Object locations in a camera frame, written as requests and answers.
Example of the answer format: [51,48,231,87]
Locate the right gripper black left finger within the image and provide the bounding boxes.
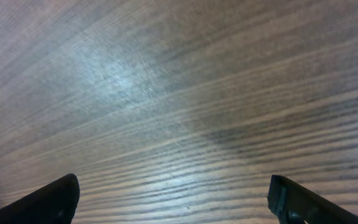
[0,174,80,224]

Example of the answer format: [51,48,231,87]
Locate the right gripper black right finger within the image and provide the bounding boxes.
[267,175,358,224]

